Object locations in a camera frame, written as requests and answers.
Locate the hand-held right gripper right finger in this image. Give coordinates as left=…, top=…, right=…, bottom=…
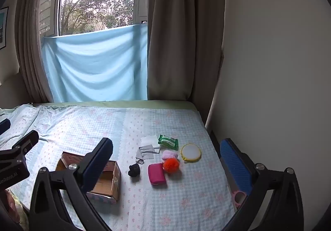
left=220, top=138, right=304, bottom=231

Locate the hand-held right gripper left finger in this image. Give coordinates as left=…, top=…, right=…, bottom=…
left=29, top=137, right=114, bottom=231

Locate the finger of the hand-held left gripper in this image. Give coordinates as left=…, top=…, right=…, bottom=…
left=0, top=118, right=11, bottom=135
left=0, top=130, right=39, bottom=160

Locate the cardboard box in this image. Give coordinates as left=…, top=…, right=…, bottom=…
left=55, top=152, right=121, bottom=204

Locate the black sock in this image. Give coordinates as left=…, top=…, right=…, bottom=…
left=128, top=164, right=141, bottom=178

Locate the grey cleaning cloth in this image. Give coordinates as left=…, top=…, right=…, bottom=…
left=135, top=144, right=161, bottom=165

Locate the white tissue sheet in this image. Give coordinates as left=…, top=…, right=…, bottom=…
left=140, top=135, right=161, bottom=154

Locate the magenta soft pouch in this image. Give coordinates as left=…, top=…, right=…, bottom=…
left=148, top=163, right=166, bottom=185

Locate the orange pompom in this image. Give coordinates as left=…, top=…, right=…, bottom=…
left=162, top=158, right=180, bottom=173

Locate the pink fluffy puff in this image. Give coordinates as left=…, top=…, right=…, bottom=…
left=162, top=150, right=179, bottom=161

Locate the green wet wipes pack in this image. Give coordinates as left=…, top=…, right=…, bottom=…
left=158, top=134, right=179, bottom=151

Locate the pink plastic object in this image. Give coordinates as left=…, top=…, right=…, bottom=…
left=231, top=190, right=247, bottom=208

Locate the blue checked floral bedsheet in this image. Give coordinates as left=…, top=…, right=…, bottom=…
left=0, top=104, right=236, bottom=231

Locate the green mattress cover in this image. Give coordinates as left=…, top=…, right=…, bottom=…
left=32, top=100, right=198, bottom=111

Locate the narrow beige curtain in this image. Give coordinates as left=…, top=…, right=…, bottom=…
left=16, top=0, right=69, bottom=103

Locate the light blue hanging cloth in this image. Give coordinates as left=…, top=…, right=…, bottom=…
left=41, top=24, right=148, bottom=102

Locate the wide beige curtain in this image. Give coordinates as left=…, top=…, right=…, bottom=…
left=147, top=0, right=225, bottom=123

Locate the framed wall picture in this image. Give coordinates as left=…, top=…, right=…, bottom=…
left=0, top=6, right=9, bottom=49

